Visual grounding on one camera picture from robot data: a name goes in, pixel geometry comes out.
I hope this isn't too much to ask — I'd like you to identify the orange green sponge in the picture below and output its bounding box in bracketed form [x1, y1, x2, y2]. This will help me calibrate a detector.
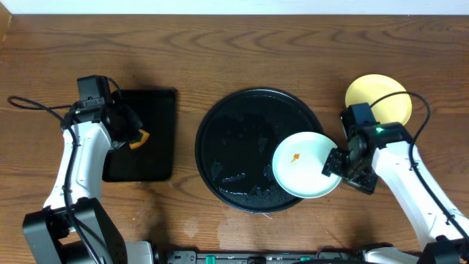
[129, 129, 149, 150]

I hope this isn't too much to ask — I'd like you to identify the light green plate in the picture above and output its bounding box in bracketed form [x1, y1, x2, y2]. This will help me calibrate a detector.
[272, 132, 341, 199]

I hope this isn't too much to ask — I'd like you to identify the yellow plate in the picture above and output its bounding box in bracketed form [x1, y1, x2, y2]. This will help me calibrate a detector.
[345, 74, 412, 125]

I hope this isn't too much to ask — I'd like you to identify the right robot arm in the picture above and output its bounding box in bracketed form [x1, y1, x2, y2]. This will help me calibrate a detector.
[322, 121, 468, 263]

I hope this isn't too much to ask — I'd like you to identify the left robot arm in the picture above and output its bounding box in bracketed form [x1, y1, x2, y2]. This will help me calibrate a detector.
[23, 100, 154, 263]

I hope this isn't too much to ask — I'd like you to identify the black rectangular tray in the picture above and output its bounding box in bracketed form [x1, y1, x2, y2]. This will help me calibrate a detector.
[103, 89, 177, 183]

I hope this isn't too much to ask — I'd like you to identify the black round tray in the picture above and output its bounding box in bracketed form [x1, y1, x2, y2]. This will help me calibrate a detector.
[195, 87, 323, 213]

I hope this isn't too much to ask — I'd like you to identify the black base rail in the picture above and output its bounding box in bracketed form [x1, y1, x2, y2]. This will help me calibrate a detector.
[158, 249, 365, 264]

